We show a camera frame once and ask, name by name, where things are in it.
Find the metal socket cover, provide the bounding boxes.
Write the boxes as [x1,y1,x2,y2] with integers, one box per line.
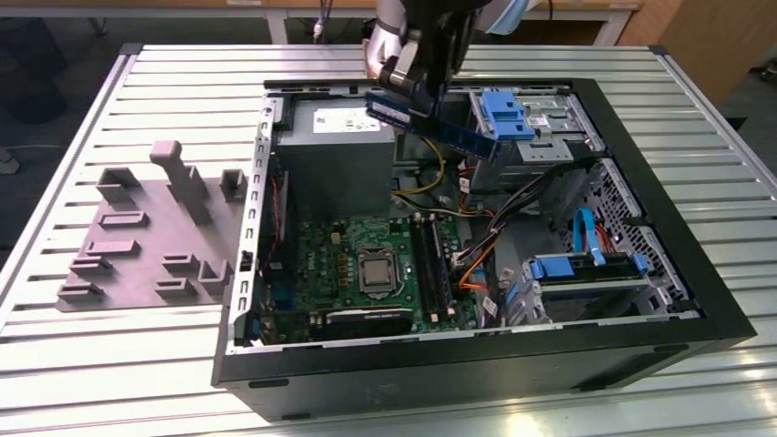
[354,248,402,297]

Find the grey parts rack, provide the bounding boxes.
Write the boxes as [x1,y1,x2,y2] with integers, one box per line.
[54,140,252,315]

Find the grey power supply unit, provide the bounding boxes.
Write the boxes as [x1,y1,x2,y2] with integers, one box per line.
[269,97,401,220]

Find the metal drive cage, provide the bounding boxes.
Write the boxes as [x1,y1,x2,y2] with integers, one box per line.
[467,89,609,195]

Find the green motherboard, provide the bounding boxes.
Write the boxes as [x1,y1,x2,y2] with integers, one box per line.
[258,212,483,343]

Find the black graphics card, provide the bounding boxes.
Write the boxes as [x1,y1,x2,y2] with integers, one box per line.
[307,307,418,341]

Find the wooden desk white legs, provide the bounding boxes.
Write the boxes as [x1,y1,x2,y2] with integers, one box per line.
[224,0,646,46]

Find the blue flat wire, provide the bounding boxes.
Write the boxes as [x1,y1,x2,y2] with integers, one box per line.
[571,208,607,268]

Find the thin red wire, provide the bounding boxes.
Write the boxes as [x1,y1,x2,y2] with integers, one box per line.
[269,175,287,269]

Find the orange red flat wire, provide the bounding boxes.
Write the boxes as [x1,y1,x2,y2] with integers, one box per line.
[595,222,615,256]

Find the black open PC case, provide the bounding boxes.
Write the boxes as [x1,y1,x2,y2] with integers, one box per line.
[209,76,759,422]

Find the blue disk carrier with disk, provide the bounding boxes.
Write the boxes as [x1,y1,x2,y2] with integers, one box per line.
[522,252,649,287]

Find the black cable with silver plug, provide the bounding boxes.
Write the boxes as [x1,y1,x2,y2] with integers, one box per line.
[311,0,334,40]

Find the silver CPU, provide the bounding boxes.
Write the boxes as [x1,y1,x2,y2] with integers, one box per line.
[361,259,394,283]

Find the wooden cabinet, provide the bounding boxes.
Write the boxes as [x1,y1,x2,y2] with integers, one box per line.
[615,0,777,108]

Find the yellow wires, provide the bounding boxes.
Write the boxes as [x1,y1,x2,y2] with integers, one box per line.
[390,136,449,200]

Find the metal disk bay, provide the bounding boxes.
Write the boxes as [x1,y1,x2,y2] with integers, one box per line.
[519,252,699,328]

